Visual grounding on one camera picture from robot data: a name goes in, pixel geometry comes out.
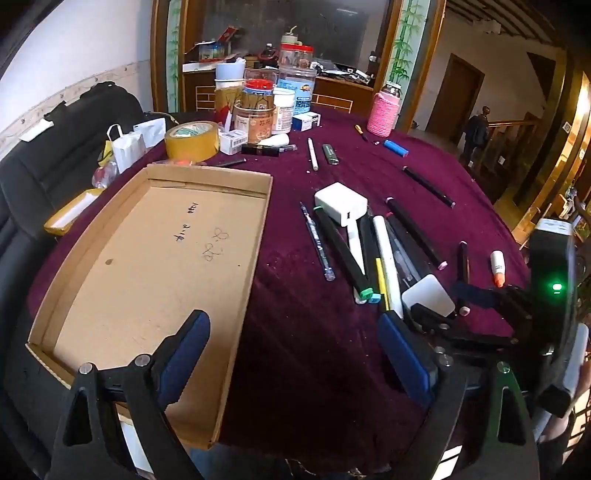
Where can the white tube orange cap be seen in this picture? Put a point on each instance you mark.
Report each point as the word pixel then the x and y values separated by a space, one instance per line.
pixel 497 267

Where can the cluster of jars and bottles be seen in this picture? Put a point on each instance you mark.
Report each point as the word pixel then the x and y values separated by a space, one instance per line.
pixel 337 27

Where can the short white pen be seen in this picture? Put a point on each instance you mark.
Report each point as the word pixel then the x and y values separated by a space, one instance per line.
pixel 355 249

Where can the wooden door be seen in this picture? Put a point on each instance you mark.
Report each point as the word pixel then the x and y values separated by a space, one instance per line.
pixel 457 92

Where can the wooden staircase railing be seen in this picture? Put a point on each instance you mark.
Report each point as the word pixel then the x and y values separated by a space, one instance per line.
pixel 503 157

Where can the long white pen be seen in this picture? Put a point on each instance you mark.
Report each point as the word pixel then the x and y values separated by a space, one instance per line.
pixel 388 263

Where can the thin black pen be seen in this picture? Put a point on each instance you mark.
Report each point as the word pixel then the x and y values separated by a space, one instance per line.
pixel 232 162

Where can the clear plastic pen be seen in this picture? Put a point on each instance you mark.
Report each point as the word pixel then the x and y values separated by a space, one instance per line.
pixel 404 258

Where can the white and blue small box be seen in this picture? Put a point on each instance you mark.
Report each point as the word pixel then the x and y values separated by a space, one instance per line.
pixel 307 121

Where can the brown packing tape roll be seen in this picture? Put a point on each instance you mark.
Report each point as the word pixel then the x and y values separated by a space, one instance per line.
pixel 191 141

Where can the white USB charger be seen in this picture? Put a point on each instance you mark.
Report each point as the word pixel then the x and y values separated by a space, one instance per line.
pixel 339 203

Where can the clear blue gel pen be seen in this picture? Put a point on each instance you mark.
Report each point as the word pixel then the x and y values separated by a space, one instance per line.
pixel 317 244

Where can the black sofa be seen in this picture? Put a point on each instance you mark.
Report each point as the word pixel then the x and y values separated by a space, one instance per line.
pixel 46 170

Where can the yellow pen black cap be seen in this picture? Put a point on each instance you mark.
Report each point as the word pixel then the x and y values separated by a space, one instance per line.
pixel 382 286

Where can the clear jar red lid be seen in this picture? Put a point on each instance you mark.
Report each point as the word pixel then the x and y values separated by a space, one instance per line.
pixel 295 53

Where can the black lipstick tube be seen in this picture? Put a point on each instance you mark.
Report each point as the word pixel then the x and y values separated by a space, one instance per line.
pixel 263 150

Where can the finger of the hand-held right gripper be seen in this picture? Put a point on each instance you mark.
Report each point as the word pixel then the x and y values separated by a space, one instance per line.
pixel 443 330
pixel 498 302

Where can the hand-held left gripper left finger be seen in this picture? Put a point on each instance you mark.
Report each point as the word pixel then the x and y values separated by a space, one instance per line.
pixel 184 355

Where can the large clear jar blue label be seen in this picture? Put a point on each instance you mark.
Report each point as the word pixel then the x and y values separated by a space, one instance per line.
pixel 298 90

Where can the dark green lighter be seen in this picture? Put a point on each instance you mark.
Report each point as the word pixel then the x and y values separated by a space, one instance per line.
pixel 331 154

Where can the black marker green cap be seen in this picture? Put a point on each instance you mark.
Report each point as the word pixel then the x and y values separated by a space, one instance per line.
pixel 341 251

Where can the yellow flat box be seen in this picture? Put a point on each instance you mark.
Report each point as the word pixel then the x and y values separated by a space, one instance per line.
pixel 69 212

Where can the clear jar orange label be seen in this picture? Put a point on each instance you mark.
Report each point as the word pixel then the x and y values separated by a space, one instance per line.
pixel 254 124

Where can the white rounded box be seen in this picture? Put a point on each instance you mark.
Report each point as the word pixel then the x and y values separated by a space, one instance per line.
pixel 427 295

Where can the white stylus pen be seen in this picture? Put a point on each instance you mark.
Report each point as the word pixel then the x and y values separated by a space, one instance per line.
pixel 313 154

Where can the blue lighter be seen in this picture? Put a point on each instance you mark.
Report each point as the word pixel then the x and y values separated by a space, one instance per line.
pixel 396 147

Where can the white oval case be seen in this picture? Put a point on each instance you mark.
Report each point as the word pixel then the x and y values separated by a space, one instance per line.
pixel 278 140

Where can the jar in pink woven sleeve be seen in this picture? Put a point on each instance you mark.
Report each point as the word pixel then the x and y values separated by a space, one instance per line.
pixel 384 113

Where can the small jar red lid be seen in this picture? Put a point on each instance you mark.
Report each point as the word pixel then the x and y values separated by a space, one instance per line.
pixel 257 92

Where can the white plastic bottle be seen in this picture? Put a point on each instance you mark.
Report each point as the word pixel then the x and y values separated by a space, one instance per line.
pixel 284 110

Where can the black marker pink cap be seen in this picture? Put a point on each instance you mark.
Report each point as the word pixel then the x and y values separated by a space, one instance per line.
pixel 415 230

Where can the gold patterned cup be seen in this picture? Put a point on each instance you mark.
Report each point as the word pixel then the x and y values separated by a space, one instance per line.
pixel 226 106

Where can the small yellow black screwdriver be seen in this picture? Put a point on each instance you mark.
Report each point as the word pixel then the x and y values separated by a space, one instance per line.
pixel 361 132

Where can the cardboard tray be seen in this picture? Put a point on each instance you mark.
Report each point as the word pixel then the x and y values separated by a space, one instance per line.
pixel 138 277

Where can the orange clear wrapper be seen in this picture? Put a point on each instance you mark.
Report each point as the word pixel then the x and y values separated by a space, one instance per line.
pixel 181 162

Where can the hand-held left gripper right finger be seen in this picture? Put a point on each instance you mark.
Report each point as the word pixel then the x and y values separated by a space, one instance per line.
pixel 406 360

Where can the maroon tablecloth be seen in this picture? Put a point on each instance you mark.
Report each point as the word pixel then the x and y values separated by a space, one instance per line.
pixel 300 332

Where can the long black pen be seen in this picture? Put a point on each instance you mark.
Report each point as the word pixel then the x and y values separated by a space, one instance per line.
pixel 429 187

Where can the red clear plastic packet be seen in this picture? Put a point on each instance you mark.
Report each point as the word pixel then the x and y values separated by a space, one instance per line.
pixel 105 174

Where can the black marker white band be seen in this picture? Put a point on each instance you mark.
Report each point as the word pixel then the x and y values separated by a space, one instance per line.
pixel 463 267

